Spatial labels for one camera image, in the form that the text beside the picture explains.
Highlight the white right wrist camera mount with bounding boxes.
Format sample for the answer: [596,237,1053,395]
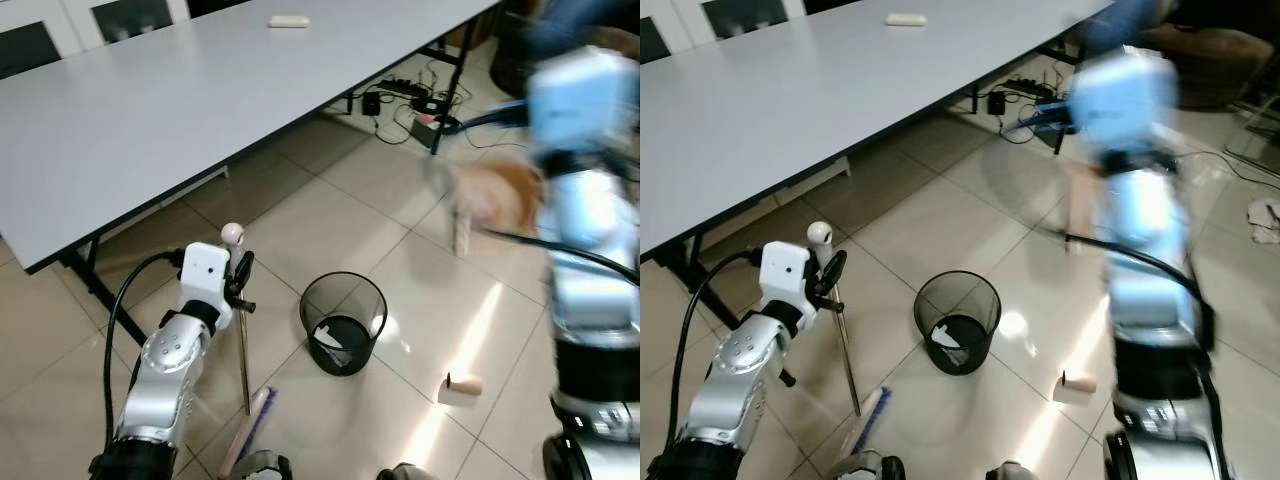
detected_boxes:
[524,45,641,166]
[1065,50,1183,171]

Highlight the black mesh waste bin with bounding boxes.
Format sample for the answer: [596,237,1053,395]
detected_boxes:
[913,270,1003,377]
[299,271,389,378]

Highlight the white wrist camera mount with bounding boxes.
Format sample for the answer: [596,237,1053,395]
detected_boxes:
[179,242,234,331]
[759,240,815,329]
[1065,50,1183,171]
[524,45,641,166]

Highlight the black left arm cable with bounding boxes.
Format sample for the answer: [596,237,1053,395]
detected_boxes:
[102,250,187,456]
[676,250,765,456]

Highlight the black table foot frame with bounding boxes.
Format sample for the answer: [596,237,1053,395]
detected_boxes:
[58,235,149,323]
[652,235,723,303]

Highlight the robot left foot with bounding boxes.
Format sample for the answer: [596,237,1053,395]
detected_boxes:
[232,450,294,480]
[834,450,907,480]

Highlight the pink long-handled dustpan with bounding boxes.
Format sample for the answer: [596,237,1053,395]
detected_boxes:
[985,140,1103,253]
[430,156,549,257]

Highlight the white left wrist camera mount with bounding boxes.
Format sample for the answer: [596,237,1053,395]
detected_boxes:
[179,242,234,331]
[759,240,815,329]

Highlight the person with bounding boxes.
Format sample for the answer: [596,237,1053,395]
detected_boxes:
[1082,0,1183,59]
[528,0,641,59]

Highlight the slim black table leg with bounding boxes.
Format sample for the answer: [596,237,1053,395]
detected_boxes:
[430,40,473,157]

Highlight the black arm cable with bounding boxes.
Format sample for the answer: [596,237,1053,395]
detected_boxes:
[1062,230,1219,351]
[102,250,187,456]
[478,225,641,286]
[676,250,765,456]

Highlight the grey crumpled cloth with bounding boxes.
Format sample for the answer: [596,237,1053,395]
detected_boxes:
[1246,197,1280,247]

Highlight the broom with white ball end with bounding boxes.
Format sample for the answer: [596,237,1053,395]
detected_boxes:
[220,222,283,480]
[806,221,894,480]

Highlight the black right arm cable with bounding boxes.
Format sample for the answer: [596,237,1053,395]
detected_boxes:
[478,225,641,286]
[1062,230,1219,351]

